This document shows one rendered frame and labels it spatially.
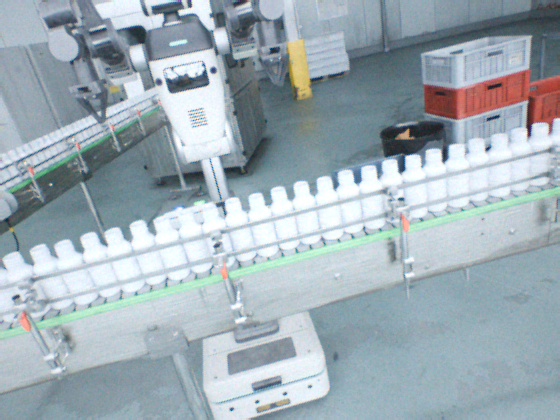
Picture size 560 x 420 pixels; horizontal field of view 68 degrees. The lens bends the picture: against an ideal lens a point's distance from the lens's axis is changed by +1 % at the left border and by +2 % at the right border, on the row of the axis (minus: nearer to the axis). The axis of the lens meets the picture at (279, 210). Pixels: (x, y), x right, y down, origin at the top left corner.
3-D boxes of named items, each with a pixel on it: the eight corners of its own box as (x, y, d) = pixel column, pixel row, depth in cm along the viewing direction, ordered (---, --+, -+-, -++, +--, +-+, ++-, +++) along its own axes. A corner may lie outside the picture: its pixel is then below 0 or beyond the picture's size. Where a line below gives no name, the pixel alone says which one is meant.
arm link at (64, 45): (78, -1, 95) (40, 10, 95) (65, -6, 85) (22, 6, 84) (101, 53, 100) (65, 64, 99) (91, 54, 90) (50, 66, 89)
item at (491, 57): (456, 89, 282) (456, 55, 273) (420, 84, 319) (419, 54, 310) (531, 68, 294) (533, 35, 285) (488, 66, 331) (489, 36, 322)
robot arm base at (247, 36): (224, 16, 148) (232, 47, 147) (223, 2, 140) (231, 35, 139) (249, 11, 149) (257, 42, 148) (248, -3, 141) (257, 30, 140)
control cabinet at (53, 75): (80, 153, 769) (34, 43, 690) (104, 149, 759) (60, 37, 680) (52, 168, 697) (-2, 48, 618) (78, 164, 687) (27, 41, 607)
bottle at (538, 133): (546, 187, 113) (551, 128, 106) (521, 185, 117) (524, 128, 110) (550, 179, 117) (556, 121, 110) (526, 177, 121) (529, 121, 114)
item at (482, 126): (457, 151, 300) (457, 121, 291) (423, 139, 337) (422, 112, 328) (528, 129, 312) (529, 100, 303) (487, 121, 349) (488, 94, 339)
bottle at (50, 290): (64, 296, 110) (37, 242, 103) (82, 295, 108) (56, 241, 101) (47, 311, 104) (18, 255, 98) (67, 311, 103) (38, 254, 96)
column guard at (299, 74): (295, 100, 835) (285, 42, 789) (291, 98, 871) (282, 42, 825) (314, 96, 838) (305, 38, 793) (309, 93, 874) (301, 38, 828)
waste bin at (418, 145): (401, 226, 307) (395, 144, 280) (377, 204, 348) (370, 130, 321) (459, 212, 311) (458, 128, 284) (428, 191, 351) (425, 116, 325)
